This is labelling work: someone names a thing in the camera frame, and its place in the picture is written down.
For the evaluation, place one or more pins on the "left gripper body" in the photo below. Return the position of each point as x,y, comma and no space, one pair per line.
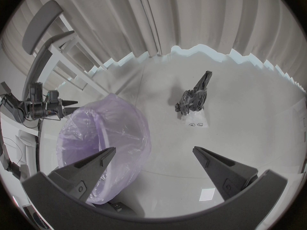
54,108

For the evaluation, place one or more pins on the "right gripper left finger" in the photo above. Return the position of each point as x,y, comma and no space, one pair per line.
81,180

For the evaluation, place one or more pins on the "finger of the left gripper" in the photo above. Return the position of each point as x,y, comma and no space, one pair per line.
68,110
67,103

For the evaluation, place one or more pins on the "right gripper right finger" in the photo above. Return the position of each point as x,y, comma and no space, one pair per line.
226,176

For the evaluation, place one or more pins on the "purple plastic bag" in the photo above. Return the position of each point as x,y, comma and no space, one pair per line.
120,118

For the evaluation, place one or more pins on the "black plastic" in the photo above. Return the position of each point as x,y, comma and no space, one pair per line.
194,99

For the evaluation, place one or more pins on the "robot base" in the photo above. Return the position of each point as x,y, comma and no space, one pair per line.
117,206

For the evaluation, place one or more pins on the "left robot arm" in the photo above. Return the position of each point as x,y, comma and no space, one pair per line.
34,104

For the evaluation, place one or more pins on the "white trash bin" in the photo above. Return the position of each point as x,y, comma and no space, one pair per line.
130,166

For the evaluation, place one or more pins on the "white printed wrapper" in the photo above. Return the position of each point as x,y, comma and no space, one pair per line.
197,120

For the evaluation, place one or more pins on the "dark grey padded chair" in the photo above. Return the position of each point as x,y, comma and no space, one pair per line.
38,27

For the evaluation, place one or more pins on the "white curtain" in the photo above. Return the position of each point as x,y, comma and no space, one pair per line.
96,13
227,15

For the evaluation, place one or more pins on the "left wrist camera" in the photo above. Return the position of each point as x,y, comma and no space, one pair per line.
53,94

